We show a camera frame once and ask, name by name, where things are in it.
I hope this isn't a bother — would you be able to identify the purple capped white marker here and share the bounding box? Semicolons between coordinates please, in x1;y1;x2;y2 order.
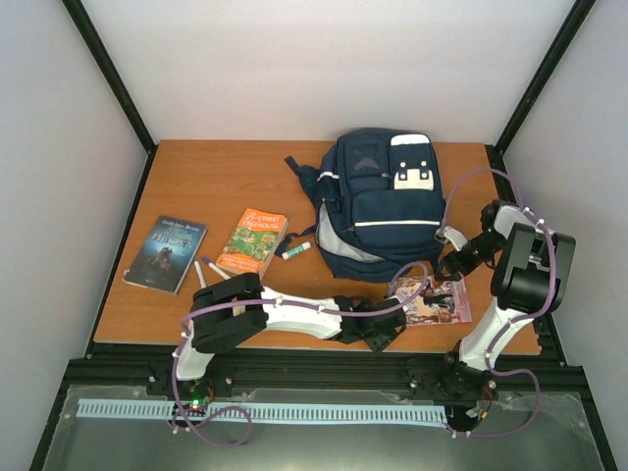
201;256;231;280

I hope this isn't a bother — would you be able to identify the black right corner post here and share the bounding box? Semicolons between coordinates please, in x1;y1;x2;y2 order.
495;0;598;148

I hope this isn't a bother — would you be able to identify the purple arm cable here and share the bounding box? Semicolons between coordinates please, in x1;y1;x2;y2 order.
439;167;560;439
171;262;429;447

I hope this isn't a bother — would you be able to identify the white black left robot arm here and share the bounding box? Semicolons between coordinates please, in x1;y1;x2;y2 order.
169;274;407;395

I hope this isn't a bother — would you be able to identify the green white glue stick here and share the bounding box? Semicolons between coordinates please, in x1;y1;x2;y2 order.
282;241;311;260

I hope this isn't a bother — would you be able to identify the black left corner post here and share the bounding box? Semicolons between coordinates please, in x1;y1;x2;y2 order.
61;0;158;153

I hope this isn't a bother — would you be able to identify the dark blue Heights book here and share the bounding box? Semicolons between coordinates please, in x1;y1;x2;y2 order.
123;215;207;294

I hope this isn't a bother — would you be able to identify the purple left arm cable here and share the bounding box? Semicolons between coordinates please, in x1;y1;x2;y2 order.
171;262;429;447

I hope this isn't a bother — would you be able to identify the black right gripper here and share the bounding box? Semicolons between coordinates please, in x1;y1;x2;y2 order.
435;230;506;282

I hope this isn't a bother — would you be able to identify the black aluminium frame rail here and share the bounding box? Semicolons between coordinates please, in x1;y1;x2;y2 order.
61;342;591;401

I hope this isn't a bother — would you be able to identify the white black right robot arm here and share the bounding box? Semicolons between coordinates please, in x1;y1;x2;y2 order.
435;200;576;400

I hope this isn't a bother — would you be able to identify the orange Treehouse book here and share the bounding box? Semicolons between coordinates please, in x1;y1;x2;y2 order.
215;208;288;279

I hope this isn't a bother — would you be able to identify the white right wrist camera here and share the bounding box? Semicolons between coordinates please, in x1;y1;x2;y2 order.
435;226;468;251

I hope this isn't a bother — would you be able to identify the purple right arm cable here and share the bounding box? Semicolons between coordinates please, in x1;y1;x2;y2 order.
439;167;560;439

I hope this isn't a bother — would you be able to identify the navy blue student backpack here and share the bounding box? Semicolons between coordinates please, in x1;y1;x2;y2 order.
285;129;445;283

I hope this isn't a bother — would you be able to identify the pink Taming Shrew book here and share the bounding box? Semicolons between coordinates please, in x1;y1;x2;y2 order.
404;276;472;327

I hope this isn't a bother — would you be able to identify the black corner post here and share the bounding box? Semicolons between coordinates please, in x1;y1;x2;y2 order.
61;0;158;153
495;0;598;148

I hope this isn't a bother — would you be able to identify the light blue slotted cable duct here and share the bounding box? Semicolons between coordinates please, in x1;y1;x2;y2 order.
76;398;447;427

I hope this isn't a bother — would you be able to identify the green capped white marker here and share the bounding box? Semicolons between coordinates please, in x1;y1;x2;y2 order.
193;260;207;288

